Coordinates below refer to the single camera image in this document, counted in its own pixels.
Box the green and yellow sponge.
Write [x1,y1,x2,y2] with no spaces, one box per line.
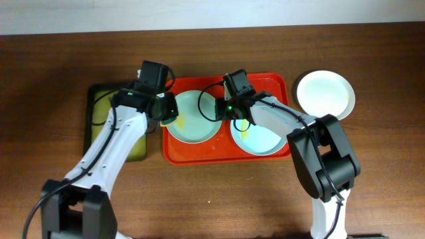
[160,117,178,127]

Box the light blue plate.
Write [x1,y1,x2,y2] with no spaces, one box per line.
[230,119,287,156]

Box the green plate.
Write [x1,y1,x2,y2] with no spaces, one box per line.
[167,90,221,144]

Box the white plate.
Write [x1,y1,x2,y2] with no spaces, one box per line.
[296,70,356,120]

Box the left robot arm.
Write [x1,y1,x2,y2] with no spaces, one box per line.
[41,89,178,238]

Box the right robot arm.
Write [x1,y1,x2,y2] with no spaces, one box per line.
[215,92,361,238]

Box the red plastic tray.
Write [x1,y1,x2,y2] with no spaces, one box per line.
[163,72,291,165]

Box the black tray with yellow cloth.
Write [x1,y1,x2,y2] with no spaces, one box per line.
[82,82,147,163]

